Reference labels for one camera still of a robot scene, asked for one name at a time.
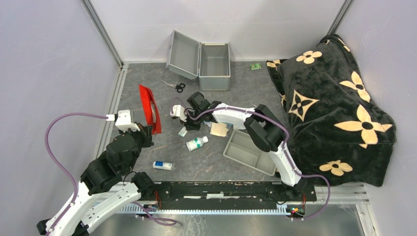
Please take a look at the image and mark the grey metal case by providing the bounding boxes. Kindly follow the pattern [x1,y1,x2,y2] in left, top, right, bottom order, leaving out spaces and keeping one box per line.
[166,30,231,91]

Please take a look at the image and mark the black floral blanket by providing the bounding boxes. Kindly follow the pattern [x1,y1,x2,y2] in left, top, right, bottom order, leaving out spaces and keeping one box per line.
[266,34,396,187]

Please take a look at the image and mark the small green packet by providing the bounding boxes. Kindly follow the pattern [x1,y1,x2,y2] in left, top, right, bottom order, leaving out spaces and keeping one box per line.
[250,63,262,71]

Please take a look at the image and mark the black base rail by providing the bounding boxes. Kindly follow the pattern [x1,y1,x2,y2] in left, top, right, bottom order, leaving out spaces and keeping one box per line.
[140,181,317,210]

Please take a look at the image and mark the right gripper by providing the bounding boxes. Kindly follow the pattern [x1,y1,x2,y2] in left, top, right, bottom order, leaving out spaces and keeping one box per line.
[180,110,204,132]

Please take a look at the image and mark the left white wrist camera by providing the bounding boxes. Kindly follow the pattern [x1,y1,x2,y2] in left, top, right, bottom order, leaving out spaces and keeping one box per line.
[106,110,140,132]

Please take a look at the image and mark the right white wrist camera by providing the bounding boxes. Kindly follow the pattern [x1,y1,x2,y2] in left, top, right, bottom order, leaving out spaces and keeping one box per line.
[170,105,187,121]

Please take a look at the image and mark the white green-label bottle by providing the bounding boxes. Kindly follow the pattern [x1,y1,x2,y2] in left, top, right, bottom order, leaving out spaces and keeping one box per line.
[186,136,209,151]

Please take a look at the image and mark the blue white small box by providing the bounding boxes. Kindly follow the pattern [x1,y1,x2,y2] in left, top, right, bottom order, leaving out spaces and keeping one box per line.
[152,161,174,171]

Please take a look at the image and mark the blue cotton ball bag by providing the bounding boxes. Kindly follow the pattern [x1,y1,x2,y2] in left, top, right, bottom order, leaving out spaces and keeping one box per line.
[203,121,212,128]

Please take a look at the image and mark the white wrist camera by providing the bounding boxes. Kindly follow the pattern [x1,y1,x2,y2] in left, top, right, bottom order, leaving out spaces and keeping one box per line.
[170,105,187,121]
[106,110,140,132]

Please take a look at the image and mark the black handled scissors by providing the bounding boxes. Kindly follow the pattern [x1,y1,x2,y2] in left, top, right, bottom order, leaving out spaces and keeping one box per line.
[161,81,186,93]

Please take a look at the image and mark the small teal strip packet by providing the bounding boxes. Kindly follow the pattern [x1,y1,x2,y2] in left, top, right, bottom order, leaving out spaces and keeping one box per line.
[178,127,188,137]

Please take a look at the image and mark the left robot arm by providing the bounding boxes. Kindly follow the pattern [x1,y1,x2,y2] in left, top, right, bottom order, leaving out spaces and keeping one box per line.
[36,122,155,236]

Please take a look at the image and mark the grey divider tray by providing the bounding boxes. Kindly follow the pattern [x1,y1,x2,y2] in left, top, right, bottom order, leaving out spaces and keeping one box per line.
[223,130,277,176]

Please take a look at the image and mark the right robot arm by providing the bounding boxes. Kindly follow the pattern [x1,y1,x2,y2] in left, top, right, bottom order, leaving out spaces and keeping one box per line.
[170,92,307,201]

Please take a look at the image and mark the red first aid pouch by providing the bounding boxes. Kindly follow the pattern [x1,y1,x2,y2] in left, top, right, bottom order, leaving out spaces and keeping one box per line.
[139,85,162,134]

